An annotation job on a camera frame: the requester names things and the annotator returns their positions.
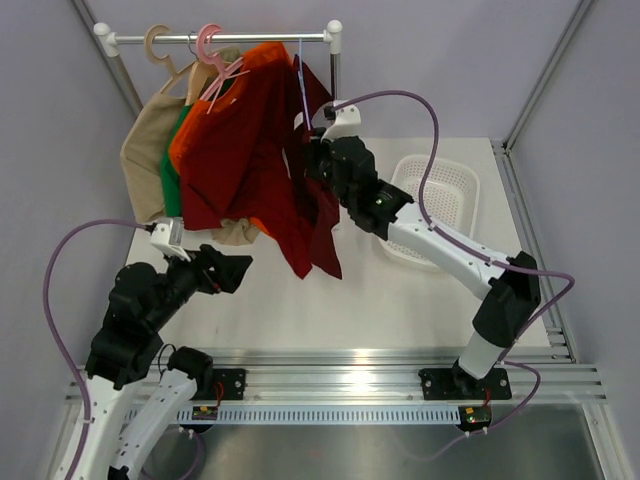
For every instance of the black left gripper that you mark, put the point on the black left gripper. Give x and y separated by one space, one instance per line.
228 269

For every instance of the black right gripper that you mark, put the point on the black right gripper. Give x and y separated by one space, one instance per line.
314 150

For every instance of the dark maroon t shirt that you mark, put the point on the dark maroon t shirt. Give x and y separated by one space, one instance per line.
276 192

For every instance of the light blue wire hanger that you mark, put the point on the light blue wire hanger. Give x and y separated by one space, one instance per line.
302 86

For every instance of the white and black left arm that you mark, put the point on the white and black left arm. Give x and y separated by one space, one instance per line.
141 302

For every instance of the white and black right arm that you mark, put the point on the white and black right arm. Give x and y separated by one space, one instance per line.
507 287

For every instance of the red t shirt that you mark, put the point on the red t shirt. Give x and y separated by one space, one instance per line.
225 165

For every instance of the orange t shirt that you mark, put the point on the orange t shirt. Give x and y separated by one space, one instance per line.
200 125

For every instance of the beige t shirt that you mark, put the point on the beige t shirt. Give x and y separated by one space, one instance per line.
141 154

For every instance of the pink plastic hanger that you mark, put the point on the pink plastic hanger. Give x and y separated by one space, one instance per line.
212 70

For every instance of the beige plastic hanger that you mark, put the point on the beige plastic hanger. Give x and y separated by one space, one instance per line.
176 76

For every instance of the white perforated plastic basket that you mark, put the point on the white perforated plastic basket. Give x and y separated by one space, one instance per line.
451 196

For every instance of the white and chrome clothes rack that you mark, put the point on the white and chrome clothes rack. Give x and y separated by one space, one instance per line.
230 46

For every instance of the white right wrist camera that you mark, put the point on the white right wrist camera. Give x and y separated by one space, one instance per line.
342 121

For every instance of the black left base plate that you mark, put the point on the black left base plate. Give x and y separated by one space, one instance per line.
227 385

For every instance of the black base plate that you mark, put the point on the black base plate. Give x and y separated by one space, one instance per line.
453 384
227 385

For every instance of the aluminium table edge rail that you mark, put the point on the aluminium table edge rail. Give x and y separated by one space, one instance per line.
317 376

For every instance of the white slotted cable duct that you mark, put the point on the white slotted cable duct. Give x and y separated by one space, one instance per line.
320 415

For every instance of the aluminium corner frame post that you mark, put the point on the aluminium corner frame post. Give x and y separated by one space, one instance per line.
560 49

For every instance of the left aluminium frame post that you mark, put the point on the left aluminium frame post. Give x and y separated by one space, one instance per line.
104 38

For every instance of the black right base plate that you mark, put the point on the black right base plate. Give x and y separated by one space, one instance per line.
453 384

